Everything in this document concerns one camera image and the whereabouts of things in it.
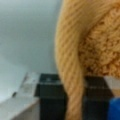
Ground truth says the gripper right finger with orange tip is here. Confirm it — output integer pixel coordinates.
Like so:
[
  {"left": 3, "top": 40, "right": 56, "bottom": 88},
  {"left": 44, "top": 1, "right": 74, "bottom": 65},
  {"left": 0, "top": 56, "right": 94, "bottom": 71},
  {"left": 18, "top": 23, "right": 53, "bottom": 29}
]
[{"left": 83, "top": 76, "right": 113, "bottom": 120}]

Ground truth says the orange-brown terry towel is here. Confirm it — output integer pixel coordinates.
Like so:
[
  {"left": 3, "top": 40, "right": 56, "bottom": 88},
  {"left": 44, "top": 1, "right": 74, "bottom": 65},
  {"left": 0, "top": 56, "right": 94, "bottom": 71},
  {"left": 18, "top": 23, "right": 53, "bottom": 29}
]
[{"left": 55, "top": 0, "right": 120, "bottom": 120}]

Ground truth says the gripper left finger with orange tip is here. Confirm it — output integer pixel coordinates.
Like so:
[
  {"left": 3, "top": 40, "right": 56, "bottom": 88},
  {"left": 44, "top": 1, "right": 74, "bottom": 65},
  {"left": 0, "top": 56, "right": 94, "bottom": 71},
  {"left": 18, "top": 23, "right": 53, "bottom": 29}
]
[{"left": 35, "top": 73, "right": 66, "bottom": 120}]

